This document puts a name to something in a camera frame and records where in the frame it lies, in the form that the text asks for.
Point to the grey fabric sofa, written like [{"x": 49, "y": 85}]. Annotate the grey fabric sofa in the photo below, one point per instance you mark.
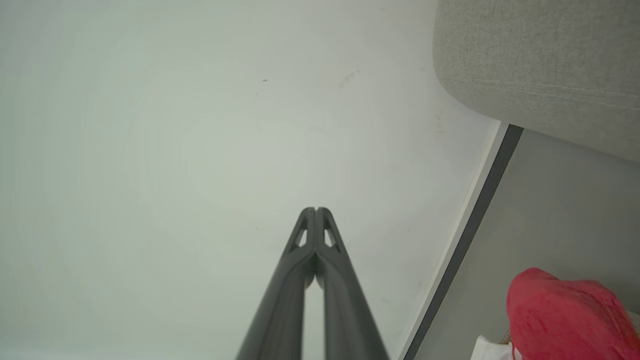
[{"x": 545, "y": 55}]

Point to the red Bulls basketball jersey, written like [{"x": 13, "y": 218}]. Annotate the red Bulls basketball jersey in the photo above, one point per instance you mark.
[{"x": 565, "y": 320}]

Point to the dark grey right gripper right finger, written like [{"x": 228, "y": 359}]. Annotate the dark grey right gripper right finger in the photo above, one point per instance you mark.
[{"x": 347, "y": 310}]

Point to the white and black baseboard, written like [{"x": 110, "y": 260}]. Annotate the white and black baseboard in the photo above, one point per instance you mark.
[{"x": 475, "y": 220}]

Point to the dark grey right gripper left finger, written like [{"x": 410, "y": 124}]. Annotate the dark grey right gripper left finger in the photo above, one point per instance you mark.
[{"x": 280, "y": 310}]

